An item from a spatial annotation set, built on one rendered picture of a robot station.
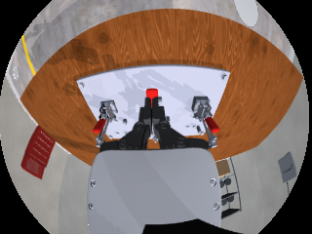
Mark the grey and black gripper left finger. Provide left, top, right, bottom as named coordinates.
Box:
left=99, top=97, right=152, bottom=151

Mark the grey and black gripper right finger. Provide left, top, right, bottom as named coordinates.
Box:
left=152, top=97, right=208, bottom=149

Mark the black toggle clamp with red handle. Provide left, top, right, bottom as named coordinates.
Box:
left=93, top=100, right=118, bottom=147

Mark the grey toggle clamp with red handle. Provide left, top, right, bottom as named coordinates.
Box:
left=191, top=97, right=219, bottom=149

